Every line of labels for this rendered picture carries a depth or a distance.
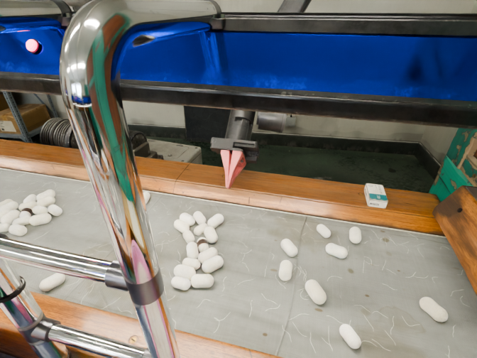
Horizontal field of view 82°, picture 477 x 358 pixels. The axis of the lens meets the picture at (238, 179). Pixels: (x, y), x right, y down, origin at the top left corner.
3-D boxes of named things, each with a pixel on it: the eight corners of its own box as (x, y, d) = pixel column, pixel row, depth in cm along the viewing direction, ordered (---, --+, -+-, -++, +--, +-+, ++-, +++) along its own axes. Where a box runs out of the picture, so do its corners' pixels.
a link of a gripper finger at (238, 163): (236, 185, 55) (243, 142, 57) (201, 180, 56) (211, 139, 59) (240, 193, 61) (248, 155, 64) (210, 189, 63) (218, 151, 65)
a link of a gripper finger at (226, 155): (247, 187, 54) (255, 143, 57) (213, 182, 56) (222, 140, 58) (251, 194, 61) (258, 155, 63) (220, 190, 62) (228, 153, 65)
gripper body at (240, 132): (255, 149, 57) (261, 118, 59) (209, 144, 59) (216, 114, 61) (258, 160, 63) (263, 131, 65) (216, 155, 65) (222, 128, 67)
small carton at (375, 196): (363, 190, 62) (365, 182, 61) (380, 192, 61) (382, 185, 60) (367, 206, 57) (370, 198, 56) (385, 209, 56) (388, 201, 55)
